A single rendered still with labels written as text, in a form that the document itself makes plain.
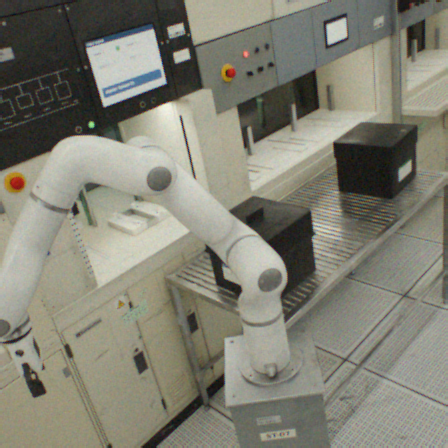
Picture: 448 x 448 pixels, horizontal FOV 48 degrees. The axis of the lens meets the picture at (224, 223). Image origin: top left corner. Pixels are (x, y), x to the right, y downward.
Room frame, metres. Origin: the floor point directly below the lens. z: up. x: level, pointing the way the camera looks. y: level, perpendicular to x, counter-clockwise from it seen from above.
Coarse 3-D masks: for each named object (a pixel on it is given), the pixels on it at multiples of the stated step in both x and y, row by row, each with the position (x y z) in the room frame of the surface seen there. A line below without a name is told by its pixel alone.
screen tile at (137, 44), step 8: (128, 40) 1.84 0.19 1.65; (136, 40) 1.86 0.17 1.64; (144, 40) 1.88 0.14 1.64; (152, 40) 1.90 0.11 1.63; (128, 48) 1.83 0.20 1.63; (136, 48) 1.85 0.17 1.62; (144, 48) 1.87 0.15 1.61; (152, 48) 1.89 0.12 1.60; (128, 56) 1.82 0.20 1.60; (144, 56) 1.87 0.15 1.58; (152, 56) 1.89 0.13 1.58; (136, 64) 1.84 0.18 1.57; (144, 64) 1.86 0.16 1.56; (152, 64) 1.88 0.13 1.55; (136, 72) 1.84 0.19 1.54
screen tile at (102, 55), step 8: (104, 48) 1.77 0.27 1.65; (112, 48) 1.79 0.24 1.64; (96, 56) 1.75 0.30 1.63; (104, 56) 1.77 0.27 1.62; (112, 56) 1.79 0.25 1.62; (120, 56) 1.81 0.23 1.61; (96, 64) 1.74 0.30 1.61; (120, 64) 1.80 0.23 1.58; (96, 72) 1.74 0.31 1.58; (104, 72) 1.76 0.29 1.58; (112, 72) 1.77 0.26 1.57; (120, 72) 1.79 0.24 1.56; (128, 72) 1.81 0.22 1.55; (104, 80) 1.75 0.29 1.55; (112, 80) 1.77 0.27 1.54
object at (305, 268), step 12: (312, 240) 1.56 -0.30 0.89; (300, 252) 1.51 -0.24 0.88; (312, 252) 1.55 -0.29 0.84; (216, 264) 1.57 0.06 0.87; (288, 264) 1.47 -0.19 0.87; (300, 264) 1.51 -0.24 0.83; (312, 264) 1.55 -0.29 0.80; (216, 276) 1.58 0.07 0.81; (228, 276) 1.53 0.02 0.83; (288, 276) 1.46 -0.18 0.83; (300, 276) 1.50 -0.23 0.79; (228, 288) 1.54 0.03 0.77; (240, 288) 1.49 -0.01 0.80; (288, 288) 1.45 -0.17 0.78
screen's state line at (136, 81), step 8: (152, 72) 1.88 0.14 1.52; (160, 72) 1.90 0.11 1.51; (128, 80) 1.81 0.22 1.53; (136, 80) 1.83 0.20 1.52; (144, 80) 1.85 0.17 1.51; (152, 80) 1.87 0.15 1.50; (104, 88) 1.74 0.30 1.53; (112, 88) 1.76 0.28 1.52; (120, 88) 1.78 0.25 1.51; (128, 88) 1.80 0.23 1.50; (104, 96) 1.74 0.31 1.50
